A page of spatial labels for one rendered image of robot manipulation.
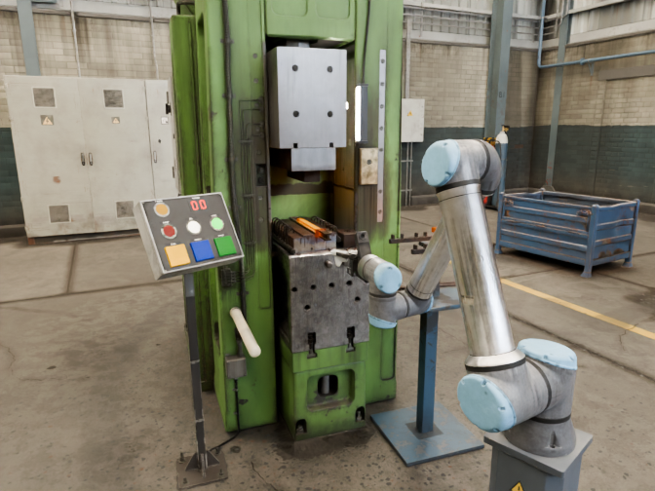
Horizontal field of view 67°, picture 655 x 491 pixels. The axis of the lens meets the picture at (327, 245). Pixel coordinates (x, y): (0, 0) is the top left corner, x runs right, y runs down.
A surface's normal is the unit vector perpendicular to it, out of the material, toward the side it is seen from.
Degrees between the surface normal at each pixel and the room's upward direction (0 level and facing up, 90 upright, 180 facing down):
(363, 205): 90
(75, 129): 90
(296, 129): 90
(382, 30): 90
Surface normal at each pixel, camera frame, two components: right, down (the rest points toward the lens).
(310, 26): 0.34, 0.22
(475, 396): -0.82, 0.22
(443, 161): -0.86, 0.00
